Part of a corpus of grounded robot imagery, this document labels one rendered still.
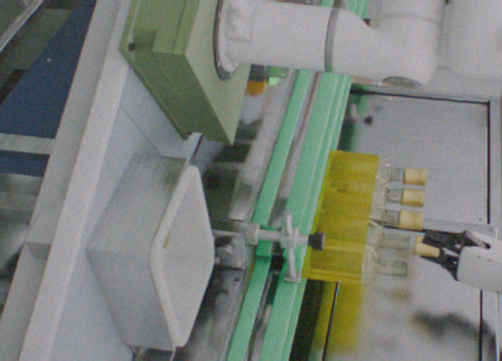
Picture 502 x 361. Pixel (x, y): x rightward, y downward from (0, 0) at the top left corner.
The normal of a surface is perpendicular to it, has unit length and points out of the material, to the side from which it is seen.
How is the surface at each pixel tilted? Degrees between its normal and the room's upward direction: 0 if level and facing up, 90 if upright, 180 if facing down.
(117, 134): 0
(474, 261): 110
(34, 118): 90
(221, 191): 90
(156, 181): 90
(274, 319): 90
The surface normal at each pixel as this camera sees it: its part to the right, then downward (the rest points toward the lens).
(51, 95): -0.01, -0.72
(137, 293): -0.16, 0.69
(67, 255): -0.08, -0.36
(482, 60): -0.41, 0.46
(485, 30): -0.25, -0.10
